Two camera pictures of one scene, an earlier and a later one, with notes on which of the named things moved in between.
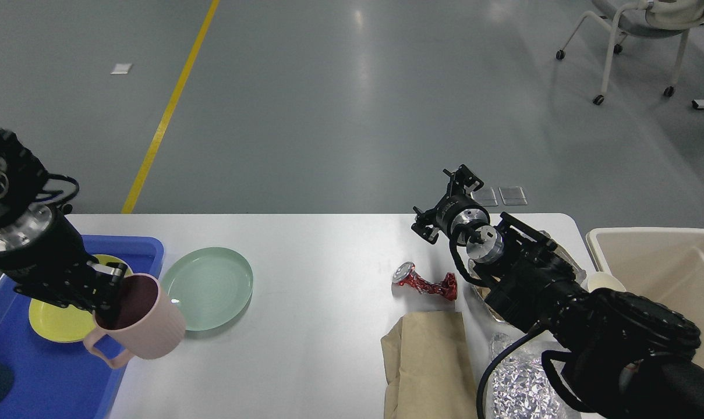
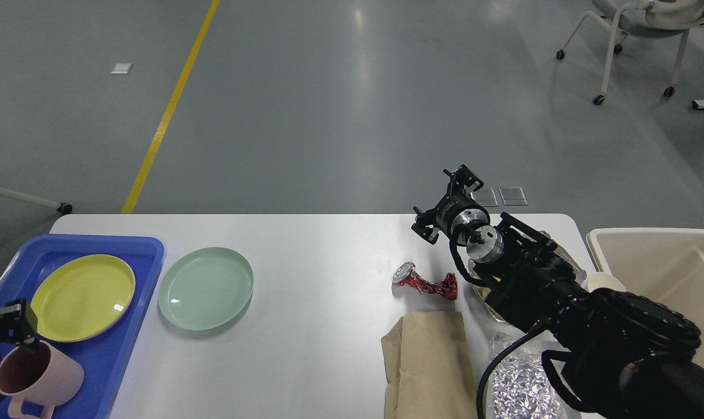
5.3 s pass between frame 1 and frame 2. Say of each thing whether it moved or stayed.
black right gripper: stayed
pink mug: moved
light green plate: stayed
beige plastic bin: stayed
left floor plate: stayed
